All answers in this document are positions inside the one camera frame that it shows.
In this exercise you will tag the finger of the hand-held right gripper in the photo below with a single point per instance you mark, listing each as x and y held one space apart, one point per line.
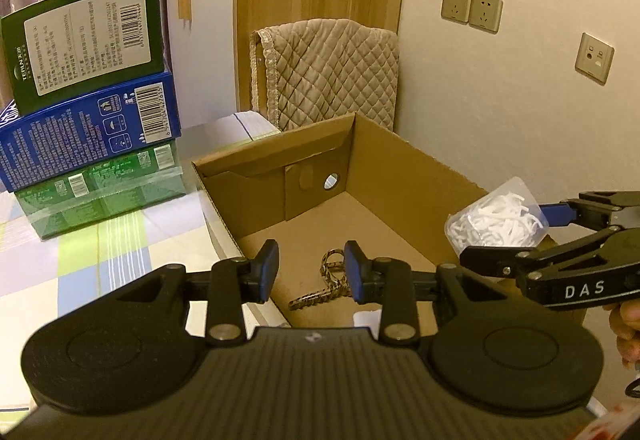
490 261
555 212

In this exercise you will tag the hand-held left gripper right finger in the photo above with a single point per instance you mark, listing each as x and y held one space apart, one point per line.
352 270

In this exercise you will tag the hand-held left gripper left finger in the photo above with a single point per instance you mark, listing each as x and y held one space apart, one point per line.
268 270

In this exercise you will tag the bag of white plastic pieces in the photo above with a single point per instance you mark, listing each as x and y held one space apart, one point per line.
495 220

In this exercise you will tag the cardboard box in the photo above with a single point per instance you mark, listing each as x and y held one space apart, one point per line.
380 220

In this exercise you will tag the person's right hand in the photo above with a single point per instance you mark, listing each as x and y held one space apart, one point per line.
627 330

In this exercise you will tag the green plastic-wrapped carton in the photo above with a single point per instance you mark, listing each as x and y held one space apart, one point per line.
100 195

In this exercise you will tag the beige quilted cover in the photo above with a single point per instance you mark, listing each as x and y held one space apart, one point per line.
335 70

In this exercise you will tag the blue carton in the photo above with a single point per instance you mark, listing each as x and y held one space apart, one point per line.
65 145

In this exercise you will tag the dark green carton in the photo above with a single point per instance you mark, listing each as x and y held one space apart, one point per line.
85 40

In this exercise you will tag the beige wall socket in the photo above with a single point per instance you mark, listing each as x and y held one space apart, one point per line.
455 5
486 12

